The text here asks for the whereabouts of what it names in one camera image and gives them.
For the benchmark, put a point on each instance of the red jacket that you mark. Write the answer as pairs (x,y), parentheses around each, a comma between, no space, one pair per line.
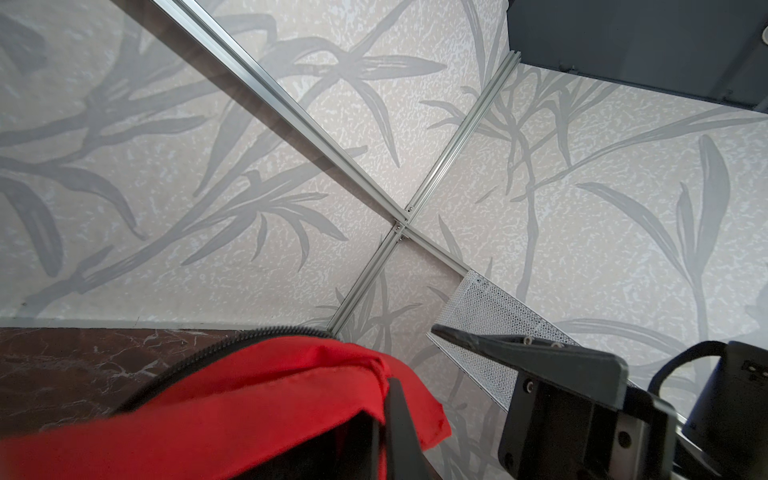
(270,404)

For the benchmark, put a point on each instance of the white wire mesh basket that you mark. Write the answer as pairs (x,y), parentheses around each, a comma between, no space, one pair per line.
(480,307)

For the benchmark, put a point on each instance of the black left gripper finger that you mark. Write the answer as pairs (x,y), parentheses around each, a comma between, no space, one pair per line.
(404,457)

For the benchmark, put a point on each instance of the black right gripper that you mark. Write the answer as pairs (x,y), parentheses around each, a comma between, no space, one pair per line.
(574,416)

